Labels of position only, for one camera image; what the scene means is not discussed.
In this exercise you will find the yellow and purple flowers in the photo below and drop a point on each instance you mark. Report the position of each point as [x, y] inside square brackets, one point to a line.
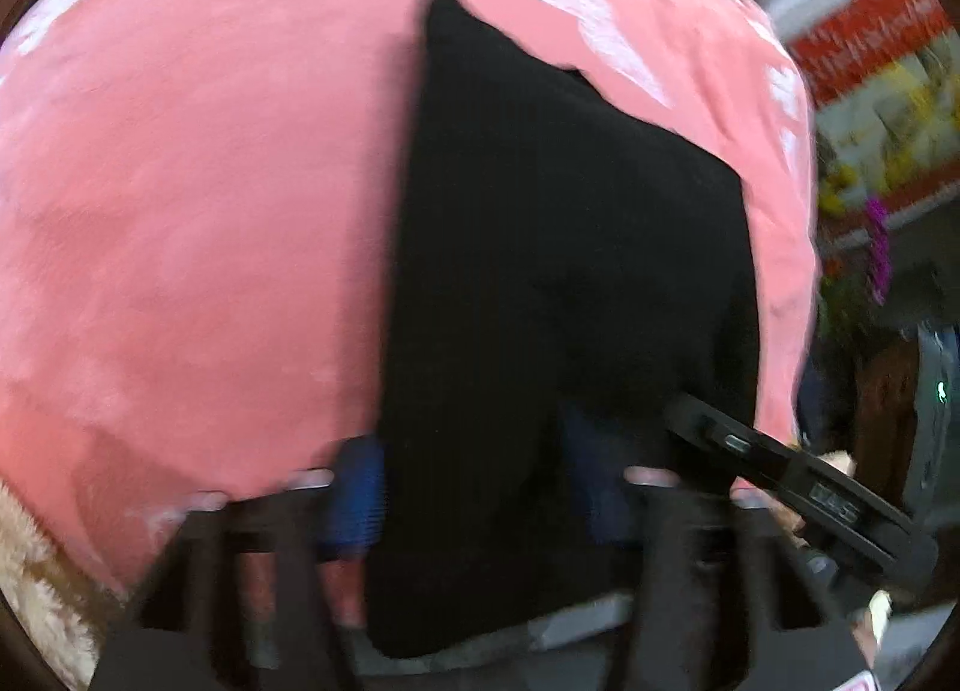
[874, 241]

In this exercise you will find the beige fluffy fabric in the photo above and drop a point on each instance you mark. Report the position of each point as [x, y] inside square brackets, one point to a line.
[45, 586]

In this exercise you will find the dark grey device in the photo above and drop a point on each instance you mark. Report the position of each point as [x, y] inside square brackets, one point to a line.
[934, 421]

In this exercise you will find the pink printed blanket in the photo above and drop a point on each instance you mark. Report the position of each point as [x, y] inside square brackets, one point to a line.
[187, 211]

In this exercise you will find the red patterned wall panel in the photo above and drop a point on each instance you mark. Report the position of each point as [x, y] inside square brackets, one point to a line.
[862, 38]

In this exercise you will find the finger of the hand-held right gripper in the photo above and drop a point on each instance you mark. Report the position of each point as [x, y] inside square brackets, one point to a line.
[795, 481]

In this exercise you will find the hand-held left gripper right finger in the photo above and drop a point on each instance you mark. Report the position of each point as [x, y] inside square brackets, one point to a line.
[600, 488]

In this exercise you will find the black knit garment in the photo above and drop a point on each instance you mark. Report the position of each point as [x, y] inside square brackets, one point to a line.
[562, 248]

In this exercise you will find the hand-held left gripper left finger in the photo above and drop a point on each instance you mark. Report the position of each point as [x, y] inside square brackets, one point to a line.
[356, 496]

